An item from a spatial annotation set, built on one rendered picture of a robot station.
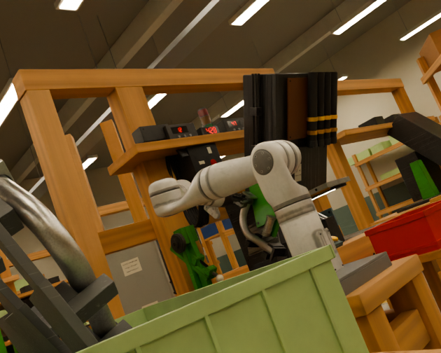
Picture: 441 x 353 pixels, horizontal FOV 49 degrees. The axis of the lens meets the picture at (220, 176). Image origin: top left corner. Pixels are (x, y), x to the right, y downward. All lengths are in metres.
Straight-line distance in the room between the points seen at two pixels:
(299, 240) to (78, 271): 0.62
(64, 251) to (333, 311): 0.33
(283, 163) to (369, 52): 10.66
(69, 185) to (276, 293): 1.38
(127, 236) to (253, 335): 1.50
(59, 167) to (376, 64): 10.18
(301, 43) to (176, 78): 7.85
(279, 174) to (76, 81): 1.20
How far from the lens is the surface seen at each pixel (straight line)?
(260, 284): 0.56
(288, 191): 1.10
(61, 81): 2.07
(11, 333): 1.00
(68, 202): 1.85
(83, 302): 0.59
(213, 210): 1.85
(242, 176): 1.23
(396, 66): 11.41
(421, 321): 1.17
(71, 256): 0.58
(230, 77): 2.65
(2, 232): 0.59
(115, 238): 1.99
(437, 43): 5.55
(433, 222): 1.61
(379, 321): 0.98
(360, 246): 1.80
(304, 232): 1.10
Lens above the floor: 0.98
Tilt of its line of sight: 10 degrees up
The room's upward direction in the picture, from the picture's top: 21 degrees counter-clockwise
